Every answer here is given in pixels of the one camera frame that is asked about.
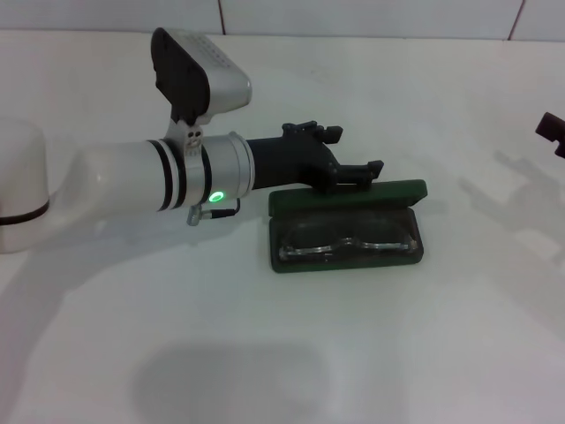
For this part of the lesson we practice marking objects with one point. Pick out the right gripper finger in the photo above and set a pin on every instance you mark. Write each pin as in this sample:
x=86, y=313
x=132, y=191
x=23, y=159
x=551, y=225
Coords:
x=552, y=128

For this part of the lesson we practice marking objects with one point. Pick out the clear white glasses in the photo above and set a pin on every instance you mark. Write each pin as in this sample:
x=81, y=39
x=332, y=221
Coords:
x=348, y=244

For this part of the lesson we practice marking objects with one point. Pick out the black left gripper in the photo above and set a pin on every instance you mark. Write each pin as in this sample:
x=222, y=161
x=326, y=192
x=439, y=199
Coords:
x=291, y=159

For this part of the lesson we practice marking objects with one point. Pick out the green glasses case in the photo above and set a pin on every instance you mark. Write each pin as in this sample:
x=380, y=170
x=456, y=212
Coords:
x=397, y=187

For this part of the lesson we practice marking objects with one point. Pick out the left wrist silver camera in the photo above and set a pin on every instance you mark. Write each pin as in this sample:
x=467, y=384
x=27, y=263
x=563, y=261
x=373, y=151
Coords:
x=190, y=75

